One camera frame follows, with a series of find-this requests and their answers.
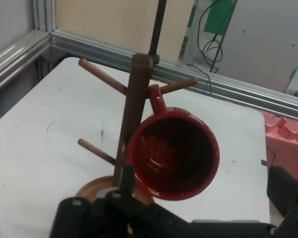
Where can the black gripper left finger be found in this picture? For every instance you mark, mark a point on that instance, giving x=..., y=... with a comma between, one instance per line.
x=94, y=220

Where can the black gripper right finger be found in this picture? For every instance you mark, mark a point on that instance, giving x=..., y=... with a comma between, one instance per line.
x=290, y=198

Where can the red enamel mug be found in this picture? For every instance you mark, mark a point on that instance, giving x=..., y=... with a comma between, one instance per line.
x=173, y=153

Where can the black table edge clip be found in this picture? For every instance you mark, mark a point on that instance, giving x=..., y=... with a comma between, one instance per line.
x=264, y=162

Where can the pink foam block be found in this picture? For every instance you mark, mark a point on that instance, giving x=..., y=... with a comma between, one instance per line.
x=288, y=148

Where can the brown wooden mug tree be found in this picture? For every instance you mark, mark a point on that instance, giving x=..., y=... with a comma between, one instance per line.
x=136, y=86

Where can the green plastic object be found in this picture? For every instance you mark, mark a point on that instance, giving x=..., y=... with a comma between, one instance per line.
x=219, y=17

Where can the beige wooden board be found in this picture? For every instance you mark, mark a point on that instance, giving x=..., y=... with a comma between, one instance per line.
x=109, y=22

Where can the black tripod stand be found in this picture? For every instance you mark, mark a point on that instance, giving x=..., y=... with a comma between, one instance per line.
x=159, y=24

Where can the aluminium side frame rail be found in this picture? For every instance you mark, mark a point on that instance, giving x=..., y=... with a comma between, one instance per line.
x=238, y=91

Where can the aluminium back frame rail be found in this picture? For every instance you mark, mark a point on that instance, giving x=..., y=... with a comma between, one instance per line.
x=15, y=57

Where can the aluminium corner frame post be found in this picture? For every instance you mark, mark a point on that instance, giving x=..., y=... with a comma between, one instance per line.
x=46, y=15

